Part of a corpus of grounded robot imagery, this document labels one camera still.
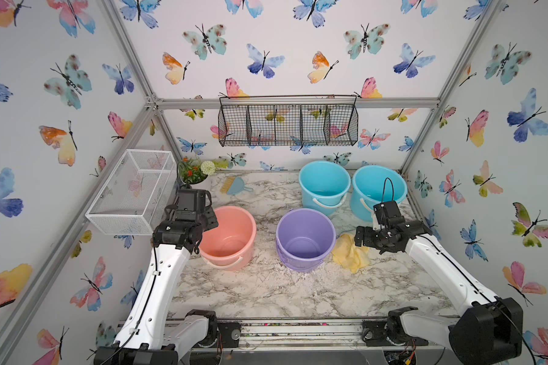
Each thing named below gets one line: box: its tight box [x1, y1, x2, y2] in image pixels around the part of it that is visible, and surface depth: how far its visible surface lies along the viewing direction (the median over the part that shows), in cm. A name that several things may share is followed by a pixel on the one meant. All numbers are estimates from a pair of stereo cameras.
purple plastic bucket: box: [275, 208, 337, 273], surface depth 84 cm
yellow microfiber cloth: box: [331, 233, 371, 274], surface depth 90 cm
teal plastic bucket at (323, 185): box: [298, 160, 351, 216], surface depth 98 cm
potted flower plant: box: [176, 156, 216, 185], surface depth 103 cm
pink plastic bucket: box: [198, 205, 258, 272], surface depth 84 cm
